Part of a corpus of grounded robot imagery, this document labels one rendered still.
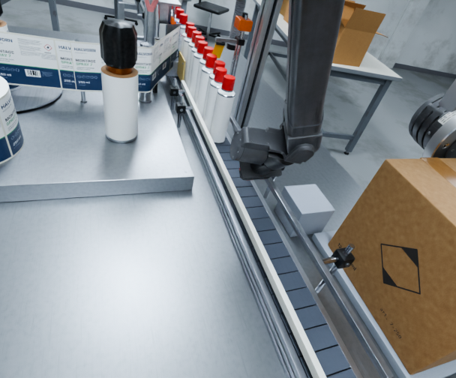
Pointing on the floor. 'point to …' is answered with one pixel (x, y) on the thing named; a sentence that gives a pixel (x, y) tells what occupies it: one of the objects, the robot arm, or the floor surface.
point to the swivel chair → (210, 16)
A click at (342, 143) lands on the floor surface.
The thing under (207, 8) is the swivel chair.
